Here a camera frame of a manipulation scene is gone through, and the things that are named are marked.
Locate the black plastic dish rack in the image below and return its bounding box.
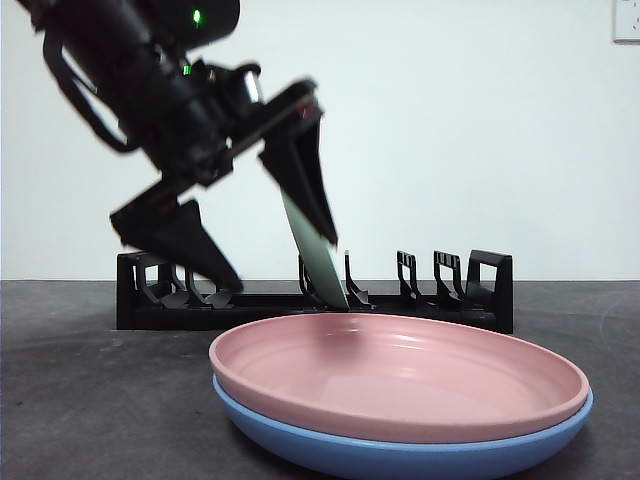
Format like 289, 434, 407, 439
115, 249, 515, 335

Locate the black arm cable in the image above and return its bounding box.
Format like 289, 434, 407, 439
42, 29, 134, 155

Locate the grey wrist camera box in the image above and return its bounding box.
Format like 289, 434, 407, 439
214, 62, 264, 107

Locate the green round plate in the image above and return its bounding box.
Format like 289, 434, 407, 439
282, 192, 350, 309

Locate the blue round plate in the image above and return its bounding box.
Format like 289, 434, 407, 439
212, 374, 595, 480

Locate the white wall socket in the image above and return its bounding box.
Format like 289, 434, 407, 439
613, 0, 640, 44

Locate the pink round plate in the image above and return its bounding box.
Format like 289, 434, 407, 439
208, 313, 591, 445

